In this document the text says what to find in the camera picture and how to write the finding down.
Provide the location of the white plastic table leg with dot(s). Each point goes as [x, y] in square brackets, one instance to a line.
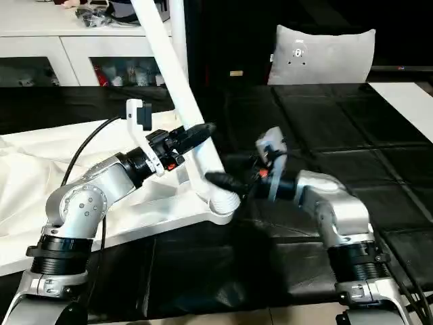
[179, 88]
[179, 34]

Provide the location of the black cabinet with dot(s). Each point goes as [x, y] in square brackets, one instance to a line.
[230, 34]

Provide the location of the small yellow label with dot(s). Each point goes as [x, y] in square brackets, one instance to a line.
[236, 73]

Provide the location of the white cabinet with glass doors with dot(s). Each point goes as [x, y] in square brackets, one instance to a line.
[81, 44]

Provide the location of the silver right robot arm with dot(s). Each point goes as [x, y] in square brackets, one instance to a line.
[338, 217]

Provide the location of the black work mat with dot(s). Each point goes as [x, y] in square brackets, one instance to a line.
[352, 135]

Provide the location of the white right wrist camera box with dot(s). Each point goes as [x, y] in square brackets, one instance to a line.
[274, 159]

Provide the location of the white plastic table top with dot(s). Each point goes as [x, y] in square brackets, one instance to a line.
[27, 176]

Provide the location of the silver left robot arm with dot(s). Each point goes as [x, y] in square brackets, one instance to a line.
[88, 203]

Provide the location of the grey cushion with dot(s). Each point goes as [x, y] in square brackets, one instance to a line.
[325, 54]

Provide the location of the dark gear on cabinet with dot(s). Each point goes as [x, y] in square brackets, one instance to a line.
[108, 10]

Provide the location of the white board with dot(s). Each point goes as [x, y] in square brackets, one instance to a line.
[406, 98]

